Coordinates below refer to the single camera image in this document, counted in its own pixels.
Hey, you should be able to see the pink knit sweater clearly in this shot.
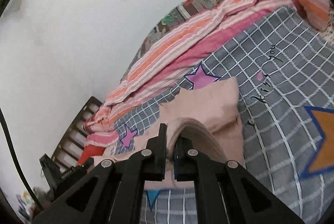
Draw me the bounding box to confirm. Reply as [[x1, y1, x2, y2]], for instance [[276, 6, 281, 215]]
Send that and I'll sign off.
[[108, 77, 244, 190]]

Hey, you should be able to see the pink orange striped quilt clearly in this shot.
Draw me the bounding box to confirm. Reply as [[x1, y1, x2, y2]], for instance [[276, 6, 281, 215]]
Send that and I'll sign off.
[[84, 0, 331, 147]]

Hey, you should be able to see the black cable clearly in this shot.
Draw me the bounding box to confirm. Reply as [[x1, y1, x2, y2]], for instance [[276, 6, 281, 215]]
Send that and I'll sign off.
[[0, 108, 45, 212]]

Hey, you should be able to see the dark wooden headboard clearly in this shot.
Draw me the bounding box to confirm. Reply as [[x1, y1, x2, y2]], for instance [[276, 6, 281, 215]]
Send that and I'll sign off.
[[50, 96, 102, 171]]

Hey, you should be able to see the red pillow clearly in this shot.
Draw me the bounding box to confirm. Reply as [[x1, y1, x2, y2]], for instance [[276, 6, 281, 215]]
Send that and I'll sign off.
[[77, 145, 105, 165]]

